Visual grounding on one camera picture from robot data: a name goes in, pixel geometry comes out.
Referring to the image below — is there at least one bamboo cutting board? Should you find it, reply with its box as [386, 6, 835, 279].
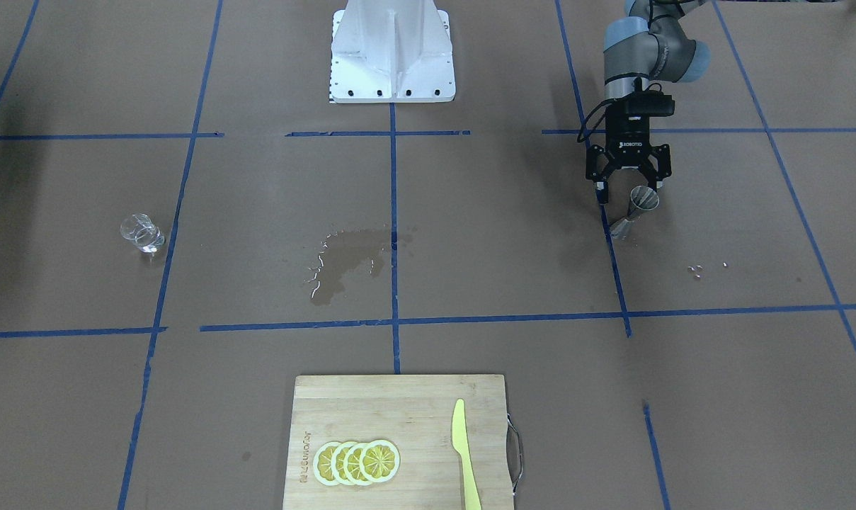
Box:
[282, 375, 515, 509]

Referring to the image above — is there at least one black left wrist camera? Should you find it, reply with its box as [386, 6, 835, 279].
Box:
[621, 90, 675, 118]

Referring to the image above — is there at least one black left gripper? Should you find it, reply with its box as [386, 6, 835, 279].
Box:
[586, 106, 673, 205]

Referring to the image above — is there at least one yellow plastic knife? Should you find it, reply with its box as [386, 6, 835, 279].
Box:
[451, 398, 482, 509]

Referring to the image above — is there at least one steel double jigger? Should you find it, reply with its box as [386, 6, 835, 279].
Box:
[609, 186, 660, 241]

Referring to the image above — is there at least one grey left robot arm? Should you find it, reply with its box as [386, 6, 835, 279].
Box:
[586, 1, 712, 205]

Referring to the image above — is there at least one clear glass beaker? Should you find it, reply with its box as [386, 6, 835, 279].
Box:
[120, 213, 166, 254]

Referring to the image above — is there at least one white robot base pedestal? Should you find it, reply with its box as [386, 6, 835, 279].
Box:
[329, 1, 457, 104]

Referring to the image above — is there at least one lemon slice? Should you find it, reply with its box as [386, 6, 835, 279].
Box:
[330, 441, 355, 485]
[314, 441, 340, 487]
[346, 443, 372, 487]
[360, 439, 401, 483]

